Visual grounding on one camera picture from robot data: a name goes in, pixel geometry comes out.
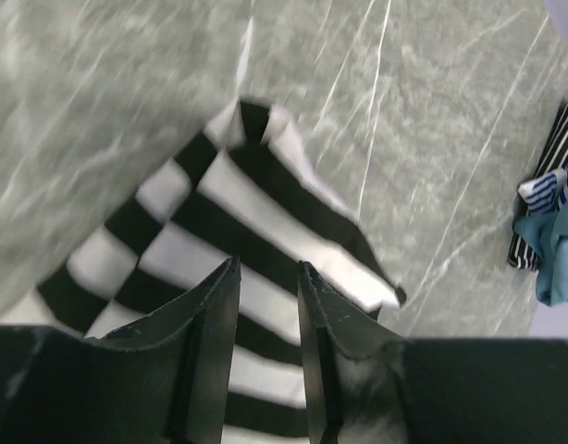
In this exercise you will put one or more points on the black white striped garment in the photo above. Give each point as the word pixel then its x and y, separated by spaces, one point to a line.
pixel 242 187

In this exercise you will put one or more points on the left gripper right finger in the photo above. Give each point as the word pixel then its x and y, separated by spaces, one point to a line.
pixel 350 368

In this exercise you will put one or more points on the blue white striped folded garment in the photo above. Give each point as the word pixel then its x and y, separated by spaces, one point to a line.
pixel 547 193

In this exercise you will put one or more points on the dark striped folded garment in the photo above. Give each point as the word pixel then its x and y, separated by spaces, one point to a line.
pixel 554 155

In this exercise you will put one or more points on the teal ribbed tank top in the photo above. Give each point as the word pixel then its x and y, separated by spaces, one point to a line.
pixel 547 236

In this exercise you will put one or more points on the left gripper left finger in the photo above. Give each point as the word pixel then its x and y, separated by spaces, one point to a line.
pixel 165 375

